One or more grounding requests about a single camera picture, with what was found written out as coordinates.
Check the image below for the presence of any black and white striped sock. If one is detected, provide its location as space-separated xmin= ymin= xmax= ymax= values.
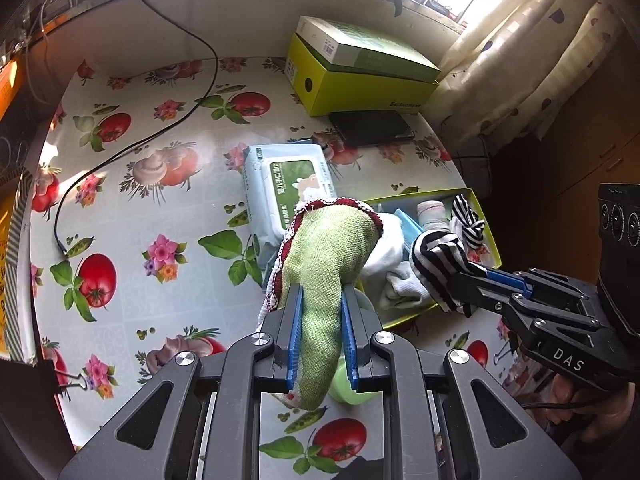
xmin=452 ymin=195 xmax=488 ymax=251
xmin=410 ymin=230 xmax=471 ymax=313

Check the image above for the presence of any black power cable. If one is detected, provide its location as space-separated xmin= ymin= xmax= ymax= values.
xmin=52 ymin=0 xmax=219 ymax=259

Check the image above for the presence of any orange plastic basin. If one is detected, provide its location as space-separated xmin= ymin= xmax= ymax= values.
xmin=0 ymin=57 xmax=25 ymax=121

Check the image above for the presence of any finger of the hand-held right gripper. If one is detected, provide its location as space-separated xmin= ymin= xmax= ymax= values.
xmin=446 ymin=271 xmax=601 ymax=335
xmin=482 ymin=266 xmax=599 ymax=312

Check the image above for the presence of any blue face mask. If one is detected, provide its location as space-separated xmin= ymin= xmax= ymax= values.
xmin=392 ymin=208 xmax=426 ymax=242

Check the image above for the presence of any floral tablecloth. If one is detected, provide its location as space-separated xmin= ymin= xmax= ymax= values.
xmin=27 ymin=57 xmax=521 ymax=480

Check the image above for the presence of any green knitted glove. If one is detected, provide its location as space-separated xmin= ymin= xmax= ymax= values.
xmin=255 ymin=197 xmax=385 ymax=411

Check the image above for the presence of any green and white flat box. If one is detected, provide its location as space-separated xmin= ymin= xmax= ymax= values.
xmin=294 ymin=15 xmax=441 ymax=83

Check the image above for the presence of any yellow-green shoebox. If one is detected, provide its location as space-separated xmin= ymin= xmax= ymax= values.
xmin=286 ymin=32 xmax=441 ymax=117

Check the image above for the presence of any black phone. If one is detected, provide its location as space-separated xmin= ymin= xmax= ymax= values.
xmin=328 ymin=109 xmax=416 ymax=147

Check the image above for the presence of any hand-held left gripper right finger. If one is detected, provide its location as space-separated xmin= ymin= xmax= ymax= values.
xmin=341 ymin=290 xmax=583 ymax=480

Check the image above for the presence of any light green rounded case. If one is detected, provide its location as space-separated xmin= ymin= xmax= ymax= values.
xmin=327 ymin=360 xmax=381 ymax=407

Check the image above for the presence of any black binder clip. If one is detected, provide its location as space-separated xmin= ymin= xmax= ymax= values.
xmin=50 ymin=364 xmax=89 ymax=395
xmin=492 ymin=337 xmax=522 ymax=368

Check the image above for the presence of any beige dotted curtain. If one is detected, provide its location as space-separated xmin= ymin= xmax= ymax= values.
xmin=437 ymin=0 xmax=631 ymax=143

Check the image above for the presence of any brown wooden cabinet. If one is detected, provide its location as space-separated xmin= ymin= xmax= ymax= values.
xmin=492 ymin=25 xmax=640 ymax=286

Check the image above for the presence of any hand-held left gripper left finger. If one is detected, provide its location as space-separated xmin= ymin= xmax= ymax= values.
xmin=59 ymin=282 xmax=306 ymax=480

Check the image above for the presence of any person's right hand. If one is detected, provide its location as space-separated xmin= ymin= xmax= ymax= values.
xmin=545 ymin=375 xmax=640 ymax=443

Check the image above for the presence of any yellow-green rimmed box lid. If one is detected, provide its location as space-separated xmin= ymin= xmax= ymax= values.
xmin=360 ymin=187 xmax=503 ymax=331

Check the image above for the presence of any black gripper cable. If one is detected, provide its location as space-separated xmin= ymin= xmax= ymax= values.
xmin=517 ymin=395 xmax=586 ymax=413

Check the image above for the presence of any wet wipes pack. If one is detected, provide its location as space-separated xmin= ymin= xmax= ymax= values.
xmin=242 ymin=144 xmax=338 ymax=266

